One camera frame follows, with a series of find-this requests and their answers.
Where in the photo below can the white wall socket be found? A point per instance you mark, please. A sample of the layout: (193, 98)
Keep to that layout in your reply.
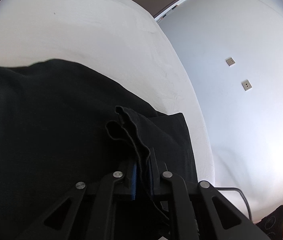
(246, 85)
(230, 61)

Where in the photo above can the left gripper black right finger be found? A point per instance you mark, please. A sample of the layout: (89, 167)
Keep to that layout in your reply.
(159, 176)

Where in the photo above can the lower white wall socket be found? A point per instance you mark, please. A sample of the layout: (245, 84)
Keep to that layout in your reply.
(246, 85)

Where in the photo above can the upper white wall socket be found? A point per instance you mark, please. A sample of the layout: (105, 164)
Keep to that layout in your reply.
(230, 61)

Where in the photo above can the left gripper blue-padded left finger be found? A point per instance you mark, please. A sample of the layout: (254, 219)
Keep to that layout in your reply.
(134, 182)

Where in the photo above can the white bed mattress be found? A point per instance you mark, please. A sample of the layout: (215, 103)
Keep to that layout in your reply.
(116, 38)

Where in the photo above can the black denim pants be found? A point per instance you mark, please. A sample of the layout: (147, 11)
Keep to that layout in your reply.
(63, 128)

